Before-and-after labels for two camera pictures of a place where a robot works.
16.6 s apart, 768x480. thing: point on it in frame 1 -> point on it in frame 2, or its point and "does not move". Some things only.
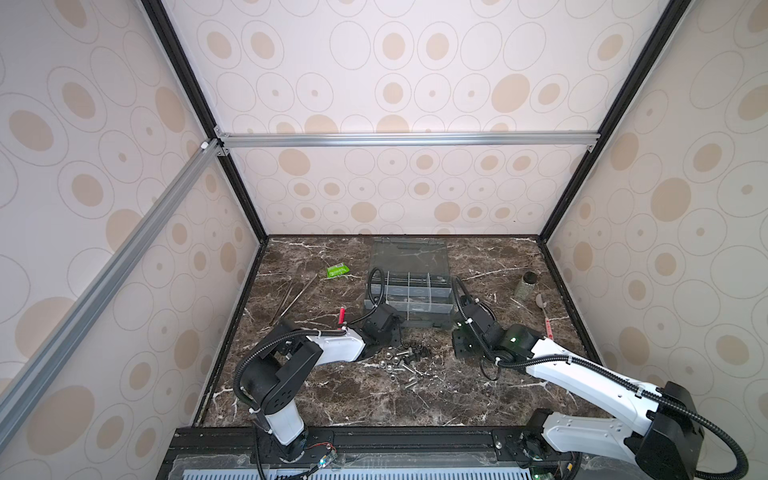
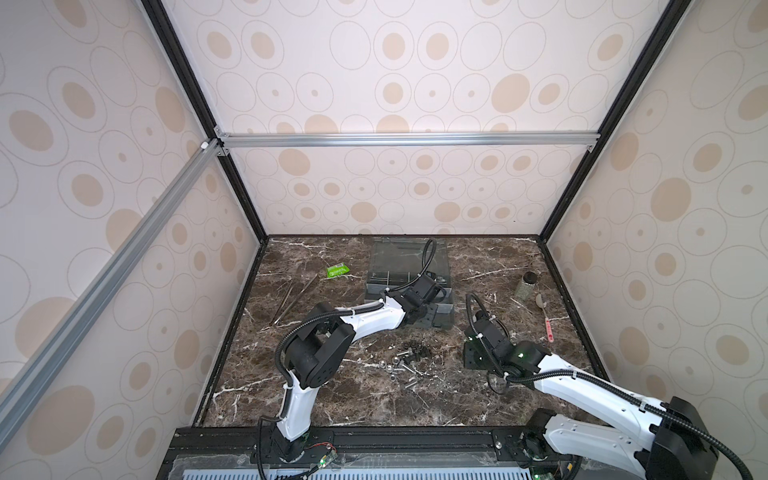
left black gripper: [396, 334] -> [428, 305]
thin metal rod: [283, 309] does not move
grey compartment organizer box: [412, 275] does not move
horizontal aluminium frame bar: [534, 141] does not move
